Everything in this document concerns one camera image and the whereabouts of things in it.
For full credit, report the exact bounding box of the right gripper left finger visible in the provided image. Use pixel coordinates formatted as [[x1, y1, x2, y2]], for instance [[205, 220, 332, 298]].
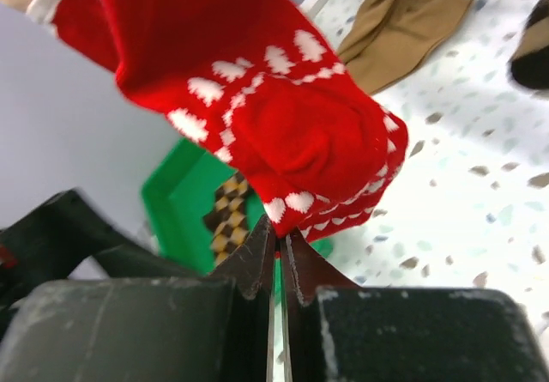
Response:
[[1, 218, 276, 381]]

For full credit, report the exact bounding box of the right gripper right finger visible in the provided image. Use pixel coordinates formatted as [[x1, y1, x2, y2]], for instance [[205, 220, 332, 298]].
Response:
[[282, 232, 548, 381]]

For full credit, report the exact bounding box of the brown argyle sock front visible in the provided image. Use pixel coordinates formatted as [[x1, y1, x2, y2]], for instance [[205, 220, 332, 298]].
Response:
[[202, 172, 253, 266]]

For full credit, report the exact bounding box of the green plastic tray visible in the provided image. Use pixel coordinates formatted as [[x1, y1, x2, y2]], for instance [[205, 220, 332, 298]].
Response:
[[140, 136, 334, 274]]

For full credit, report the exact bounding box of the red christmas sock left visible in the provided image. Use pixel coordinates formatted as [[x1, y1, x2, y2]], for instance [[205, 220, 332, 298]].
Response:
[[27, 0, 408, 240]]

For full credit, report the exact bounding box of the tan plain sock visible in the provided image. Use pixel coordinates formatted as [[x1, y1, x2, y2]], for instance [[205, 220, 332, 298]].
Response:
[[337, 0, 473, 95]]

